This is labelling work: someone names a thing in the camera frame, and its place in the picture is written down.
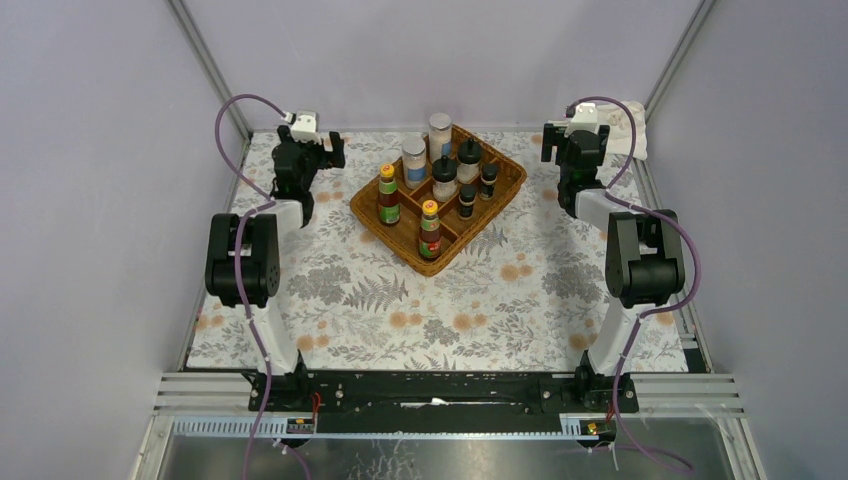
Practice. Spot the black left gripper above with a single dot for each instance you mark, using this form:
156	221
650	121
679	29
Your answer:
333	146

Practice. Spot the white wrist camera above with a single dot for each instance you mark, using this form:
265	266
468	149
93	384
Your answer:
302	126
583	116

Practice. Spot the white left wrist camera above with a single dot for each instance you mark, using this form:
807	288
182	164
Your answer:
302	126

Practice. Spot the green sauce bottle yellow cap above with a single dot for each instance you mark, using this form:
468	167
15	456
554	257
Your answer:
388	196

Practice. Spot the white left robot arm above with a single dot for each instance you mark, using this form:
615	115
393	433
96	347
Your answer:
243	261

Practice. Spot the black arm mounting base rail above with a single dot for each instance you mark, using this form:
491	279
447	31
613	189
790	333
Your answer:
430	402

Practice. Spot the red sauce bottle yellow cap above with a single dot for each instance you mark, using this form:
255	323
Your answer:
430	236

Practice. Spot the small dark pepper jar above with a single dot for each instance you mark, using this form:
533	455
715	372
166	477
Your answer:
488	178

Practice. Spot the silver lid white grain jar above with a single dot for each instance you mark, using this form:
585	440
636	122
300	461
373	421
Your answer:
440	136

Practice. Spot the silver lid jar blue label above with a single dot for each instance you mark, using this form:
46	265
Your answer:
414	161

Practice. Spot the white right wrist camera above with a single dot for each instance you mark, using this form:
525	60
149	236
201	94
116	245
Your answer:
583	116

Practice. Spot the small pepper jar black cap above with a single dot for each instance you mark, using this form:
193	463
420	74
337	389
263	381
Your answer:
467	196

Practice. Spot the white jar wide black lid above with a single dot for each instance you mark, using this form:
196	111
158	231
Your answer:
444	174

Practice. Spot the white bottle black cap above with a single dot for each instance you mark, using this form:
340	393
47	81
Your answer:
469	156

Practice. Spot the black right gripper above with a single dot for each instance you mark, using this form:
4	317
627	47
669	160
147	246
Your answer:
547	145

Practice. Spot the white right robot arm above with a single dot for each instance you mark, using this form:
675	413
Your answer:
644	265

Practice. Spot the white crumpled cloth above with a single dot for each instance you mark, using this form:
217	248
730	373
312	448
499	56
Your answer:
622	127

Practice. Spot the brown wicker divided basket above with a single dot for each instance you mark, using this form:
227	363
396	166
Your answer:
403	237

